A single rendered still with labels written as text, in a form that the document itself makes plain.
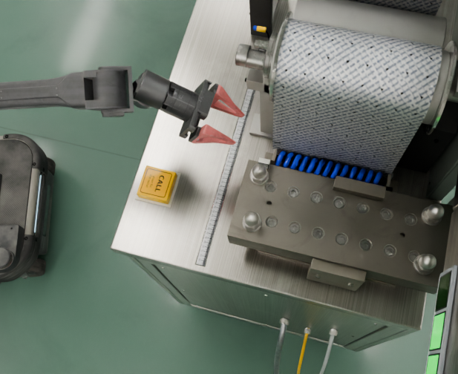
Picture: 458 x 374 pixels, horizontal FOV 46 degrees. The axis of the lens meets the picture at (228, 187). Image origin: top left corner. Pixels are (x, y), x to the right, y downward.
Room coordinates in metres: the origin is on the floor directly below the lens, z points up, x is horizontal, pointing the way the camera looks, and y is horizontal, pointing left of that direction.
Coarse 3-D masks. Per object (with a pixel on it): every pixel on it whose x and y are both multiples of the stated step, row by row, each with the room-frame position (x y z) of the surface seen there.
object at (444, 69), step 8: (280, 32) 0.50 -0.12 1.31; (448, 56) 0.40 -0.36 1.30; (272, 64) 0.45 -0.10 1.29; (448, 64) 0.39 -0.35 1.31; (440, 72) 0.38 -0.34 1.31; (440, 80) 0.37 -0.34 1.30; (440, 88) 0.35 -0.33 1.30; (440, 96) 0.34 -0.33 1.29; (432, 104) 0.34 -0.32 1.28; (432, 112) 0.33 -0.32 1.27; (424, 120) 0.33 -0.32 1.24
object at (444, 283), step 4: (444, 276) 0.10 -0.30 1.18; (448, 276) 0.10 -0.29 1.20; (440, 280) 0.10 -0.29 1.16; (444, 280) 0.09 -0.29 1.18; (448, 280) 0.09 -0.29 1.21; (440, 284) 0.09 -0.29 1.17; (444, 284) 0.09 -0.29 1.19; (448, 284) 0.09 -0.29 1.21; (440, 288) 0.09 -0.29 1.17; (444, 288) 0.08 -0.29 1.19; (440, 292) 0.08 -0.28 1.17; (444, 292) 0.08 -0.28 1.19; (440, 296) 0.07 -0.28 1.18; (444, 296) 0.07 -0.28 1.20; (440, 300) 0.07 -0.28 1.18; (444, 300) 0.07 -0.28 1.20; (436, 304) 0.06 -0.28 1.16; (440, 304) 0.06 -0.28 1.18; (444, 304) 0.06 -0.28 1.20; (436, 308) 0.06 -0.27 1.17
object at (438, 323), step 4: (444, 312) 0.05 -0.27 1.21; (436, 316) 0.05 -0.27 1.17; (440, 316) 0.04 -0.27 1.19; (436, 320) 0.04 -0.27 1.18; (440, 320) 0.04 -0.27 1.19; (436, 324) 0.03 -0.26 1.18; (440, 324) 0.03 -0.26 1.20; (436, 328) 0.03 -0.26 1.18; (440, 328) 0.03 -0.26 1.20; (432, 332) 0.03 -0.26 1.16; (436, 332) 0.02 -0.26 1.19; (440, 332) 0.02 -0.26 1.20; (432, 336) 0.02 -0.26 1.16; (436, 336) 0.02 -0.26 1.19; (440, 336) 0.02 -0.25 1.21; (432, 340) 0.01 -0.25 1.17; (436, 340) 0.01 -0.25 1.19; (440, 340) 0.01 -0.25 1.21; (432, 344) 0.01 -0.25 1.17; (436, 344) 0.01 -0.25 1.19; (432, 348) 0.00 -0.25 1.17
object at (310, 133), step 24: (288, 120) 0.42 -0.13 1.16; (312, 120) 0.40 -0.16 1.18; (336, 120) 0.38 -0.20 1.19; (288, 144) 0.42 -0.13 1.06; (312, 144) 0.40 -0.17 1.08; (336, 144) 0.38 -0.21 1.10; (360, 144) 0.36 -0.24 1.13; (384, 144) 0.35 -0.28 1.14; (408, 144) 0.33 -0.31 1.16; (384, 168) 0.34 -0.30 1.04
